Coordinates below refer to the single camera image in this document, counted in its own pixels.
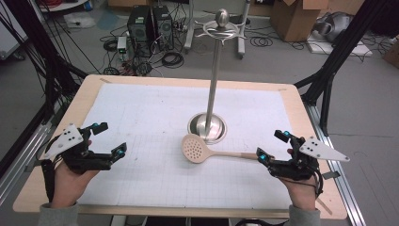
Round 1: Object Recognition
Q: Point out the person's right hand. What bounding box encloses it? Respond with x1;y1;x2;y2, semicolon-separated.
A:
277;176;318;211

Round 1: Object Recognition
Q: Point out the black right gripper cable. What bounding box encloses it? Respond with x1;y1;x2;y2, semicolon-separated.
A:
312;169;325;198

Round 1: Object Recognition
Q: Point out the white flat board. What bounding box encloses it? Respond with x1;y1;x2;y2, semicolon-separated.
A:
305;30;375;58

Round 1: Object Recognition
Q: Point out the aluminium rail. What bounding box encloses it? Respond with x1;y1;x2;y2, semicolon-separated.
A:
305;103;367;226
0;121;54;205

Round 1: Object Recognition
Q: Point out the person's left hand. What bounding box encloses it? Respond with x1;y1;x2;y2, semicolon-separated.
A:
51;162;101;209

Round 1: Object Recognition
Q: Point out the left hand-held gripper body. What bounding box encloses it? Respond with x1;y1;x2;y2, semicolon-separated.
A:
39;122;116;175

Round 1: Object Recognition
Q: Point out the small cardboard box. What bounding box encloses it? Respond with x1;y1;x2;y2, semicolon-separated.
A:
382;35;399;69

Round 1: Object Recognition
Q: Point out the black clip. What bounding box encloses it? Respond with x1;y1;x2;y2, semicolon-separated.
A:
321;170;342;181

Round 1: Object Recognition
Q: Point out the black computer tower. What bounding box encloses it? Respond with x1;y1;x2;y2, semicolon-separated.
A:
126;6;154;58
152;5;175;52

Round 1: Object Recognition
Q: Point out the beige slotted spoon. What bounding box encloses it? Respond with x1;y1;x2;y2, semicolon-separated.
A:
181;133;260;165

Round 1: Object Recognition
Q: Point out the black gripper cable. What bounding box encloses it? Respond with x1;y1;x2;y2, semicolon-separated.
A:
40;159;56;203
312;169;325;198

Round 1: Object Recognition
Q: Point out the coiled black cable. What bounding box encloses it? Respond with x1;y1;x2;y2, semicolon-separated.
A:
248;36;274;48
161;51;185;70

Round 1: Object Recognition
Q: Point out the large cardboard box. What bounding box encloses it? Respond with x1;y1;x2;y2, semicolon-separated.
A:
270;0;330;43

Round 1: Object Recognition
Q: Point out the small white electronic box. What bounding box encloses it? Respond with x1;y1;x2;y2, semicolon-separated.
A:
117;36;128;55

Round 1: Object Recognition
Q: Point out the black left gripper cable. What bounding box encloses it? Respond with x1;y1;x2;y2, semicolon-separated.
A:
40;159;56;203

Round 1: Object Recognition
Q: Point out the white grid mat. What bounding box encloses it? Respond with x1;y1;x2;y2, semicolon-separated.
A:
76;82;299;210

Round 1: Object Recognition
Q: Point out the white stand leg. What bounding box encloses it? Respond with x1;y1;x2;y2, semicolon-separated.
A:
183;0;196;54
236;0;252;60

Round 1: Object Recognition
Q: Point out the grey machine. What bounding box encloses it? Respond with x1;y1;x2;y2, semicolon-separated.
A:
313;11;354;43

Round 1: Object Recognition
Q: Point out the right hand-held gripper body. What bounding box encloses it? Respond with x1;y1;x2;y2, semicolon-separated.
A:
267;136;351;182

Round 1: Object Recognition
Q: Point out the black frame post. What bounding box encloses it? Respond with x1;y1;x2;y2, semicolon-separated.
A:
3;0;89;124
294;0;391;137

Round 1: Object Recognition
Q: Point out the steel utensil stand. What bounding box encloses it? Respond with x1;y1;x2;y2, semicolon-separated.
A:
186;8;248;146

